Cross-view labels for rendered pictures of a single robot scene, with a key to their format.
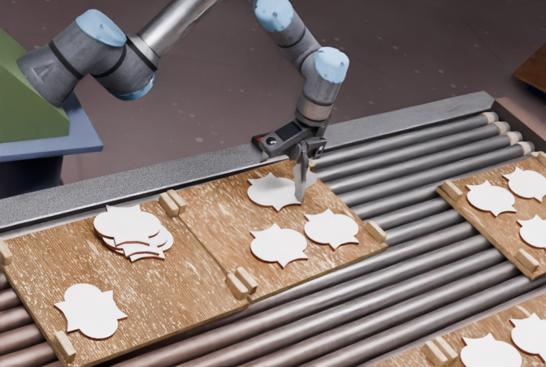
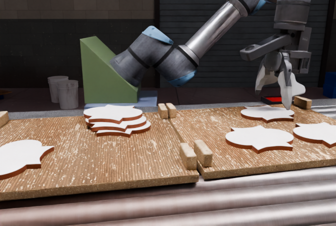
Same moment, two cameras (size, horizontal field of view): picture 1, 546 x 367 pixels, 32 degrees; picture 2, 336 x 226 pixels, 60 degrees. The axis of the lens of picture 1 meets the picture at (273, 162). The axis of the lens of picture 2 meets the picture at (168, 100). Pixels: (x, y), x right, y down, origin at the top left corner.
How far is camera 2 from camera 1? 158 cm
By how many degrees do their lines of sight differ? 39
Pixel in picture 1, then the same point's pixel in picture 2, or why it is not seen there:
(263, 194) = (255, 112)
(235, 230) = (217, 128)
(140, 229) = (120, 114)
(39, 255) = (29, 126)
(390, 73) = not seen: outside the picture
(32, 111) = (110, 81)
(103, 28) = (153, 29)
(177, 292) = (120, 157)
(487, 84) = not seen: outside the picture
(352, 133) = not seen: outside the picture
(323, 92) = not seen: outside the picture
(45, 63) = (121, 55)
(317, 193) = (313, 117)
